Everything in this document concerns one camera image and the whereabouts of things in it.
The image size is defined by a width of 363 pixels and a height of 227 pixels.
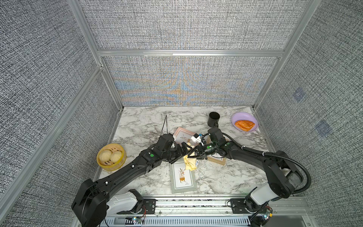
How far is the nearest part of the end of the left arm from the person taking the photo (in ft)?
1.99

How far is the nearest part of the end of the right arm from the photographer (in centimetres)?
69

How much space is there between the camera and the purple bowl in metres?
1.05
